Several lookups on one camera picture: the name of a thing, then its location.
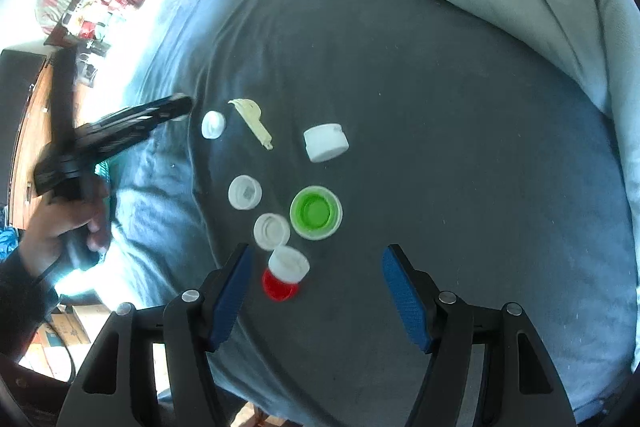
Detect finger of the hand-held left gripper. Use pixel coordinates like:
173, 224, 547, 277
90, 123, 161, 154
95, 93, 194, 128

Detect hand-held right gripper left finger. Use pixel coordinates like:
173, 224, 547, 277
57, 243, 254, 427

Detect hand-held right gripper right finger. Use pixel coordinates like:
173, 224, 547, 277
381, 244, 576, 427

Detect red bottle cap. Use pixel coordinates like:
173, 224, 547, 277
262, 269, 301, 303

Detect person's left forearm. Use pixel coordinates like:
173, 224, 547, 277
0, 247, 66, 358

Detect person's left hand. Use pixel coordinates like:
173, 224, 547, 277
20, 177, 113, 273

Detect wooden side table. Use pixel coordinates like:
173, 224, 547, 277
10, 57, 56, 228

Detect cream plastic piece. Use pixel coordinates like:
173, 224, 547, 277
227, 98, 274, 151

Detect white cap with green inside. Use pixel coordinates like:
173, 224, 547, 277
289, 186, 344, 241

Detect cardboard boxes on floor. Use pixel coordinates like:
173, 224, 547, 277
20, 302, 116, 383

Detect large white bottle cap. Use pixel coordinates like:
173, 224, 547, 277
303, 123, 349, 164

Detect blue bed sheet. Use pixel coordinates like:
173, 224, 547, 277
100, 0, 636, 423

